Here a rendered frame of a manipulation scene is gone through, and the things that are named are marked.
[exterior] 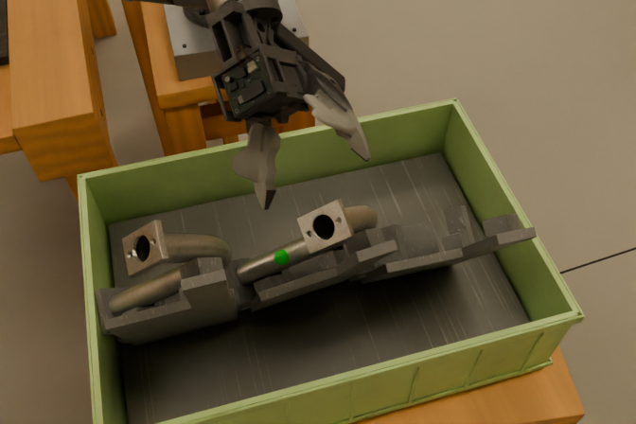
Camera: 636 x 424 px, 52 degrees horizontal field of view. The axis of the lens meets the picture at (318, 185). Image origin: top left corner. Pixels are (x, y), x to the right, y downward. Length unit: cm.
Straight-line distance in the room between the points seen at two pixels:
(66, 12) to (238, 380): 85
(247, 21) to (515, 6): 240
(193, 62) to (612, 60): 196
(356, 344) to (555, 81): 190
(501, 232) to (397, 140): 42
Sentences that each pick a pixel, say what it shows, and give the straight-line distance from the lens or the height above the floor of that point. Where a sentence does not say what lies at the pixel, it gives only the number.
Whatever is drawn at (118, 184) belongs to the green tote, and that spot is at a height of 93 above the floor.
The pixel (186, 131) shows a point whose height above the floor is 74.
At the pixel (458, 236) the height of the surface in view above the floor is 103.
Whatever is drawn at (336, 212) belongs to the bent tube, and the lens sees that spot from 66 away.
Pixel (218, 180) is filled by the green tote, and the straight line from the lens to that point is 107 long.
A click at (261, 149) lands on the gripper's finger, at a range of 72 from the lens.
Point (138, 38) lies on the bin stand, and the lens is 188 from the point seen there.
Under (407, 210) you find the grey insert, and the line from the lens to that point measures 109.
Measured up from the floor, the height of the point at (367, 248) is 114.
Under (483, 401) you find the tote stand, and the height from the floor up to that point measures 79.
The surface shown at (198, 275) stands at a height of 115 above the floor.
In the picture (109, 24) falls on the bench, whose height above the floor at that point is 6.
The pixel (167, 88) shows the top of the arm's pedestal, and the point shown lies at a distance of 130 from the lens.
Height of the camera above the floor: 172
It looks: 52 degrees down
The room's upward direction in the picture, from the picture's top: straight up
